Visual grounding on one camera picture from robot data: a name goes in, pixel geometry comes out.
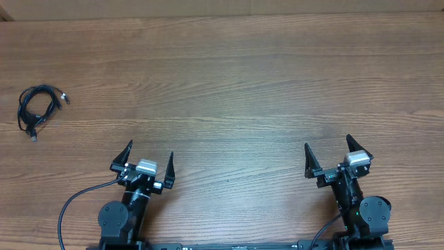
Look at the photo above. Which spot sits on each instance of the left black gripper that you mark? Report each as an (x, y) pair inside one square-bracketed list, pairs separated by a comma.
[(157, 185)]

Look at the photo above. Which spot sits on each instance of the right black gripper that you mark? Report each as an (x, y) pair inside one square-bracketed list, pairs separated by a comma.
[(327, 176)]

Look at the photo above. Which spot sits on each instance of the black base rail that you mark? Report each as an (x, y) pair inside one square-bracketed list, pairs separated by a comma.
[(236, 246)]

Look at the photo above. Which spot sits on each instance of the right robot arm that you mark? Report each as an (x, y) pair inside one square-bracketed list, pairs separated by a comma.
[(362, 221)]

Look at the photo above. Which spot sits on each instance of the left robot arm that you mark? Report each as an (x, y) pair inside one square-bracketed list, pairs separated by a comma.
[(121, 221)]

